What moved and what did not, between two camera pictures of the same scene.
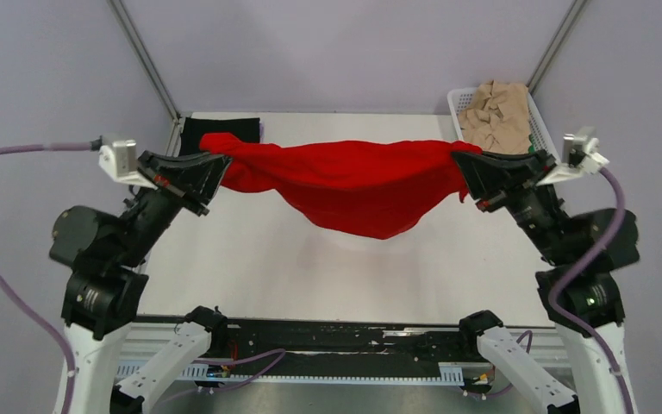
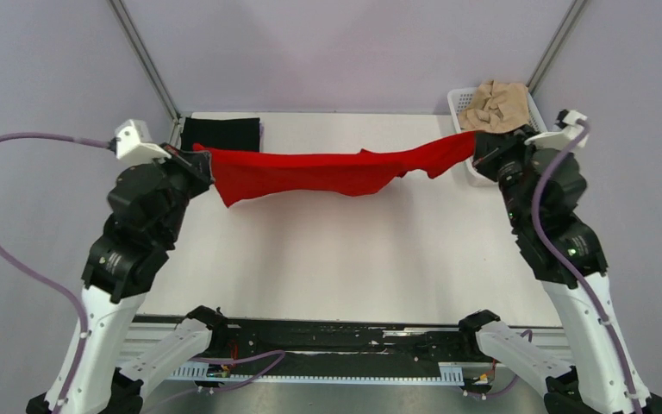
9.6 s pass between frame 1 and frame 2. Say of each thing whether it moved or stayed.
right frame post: stayed
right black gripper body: moved
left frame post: stayed
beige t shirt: stayed
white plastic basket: stayed
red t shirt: moved
